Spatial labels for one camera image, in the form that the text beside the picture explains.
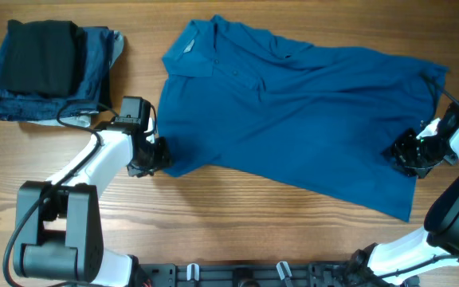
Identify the blue polo shirt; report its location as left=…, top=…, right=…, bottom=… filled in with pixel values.
left=158, top=15, right=447, bottom=221

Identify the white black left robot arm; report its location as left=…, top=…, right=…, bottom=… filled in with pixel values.
left=2, top=125, right=171, bottom=286

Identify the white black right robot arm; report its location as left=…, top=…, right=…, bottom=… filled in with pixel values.
left=343, top=102, right=459, bottom=286

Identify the light grey folded garment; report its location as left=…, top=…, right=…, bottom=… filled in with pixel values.
left=30, top=30, right=124, bottom=128

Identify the dark blue folded garment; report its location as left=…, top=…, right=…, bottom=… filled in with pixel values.
left=0, top=27, right=124, bottom=121

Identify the black folded garment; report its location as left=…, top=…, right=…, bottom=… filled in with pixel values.
left=0, top=20, right=85, bottom=97

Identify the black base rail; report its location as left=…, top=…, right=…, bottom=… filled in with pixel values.
left=141, top=261, right=389, bottom=287

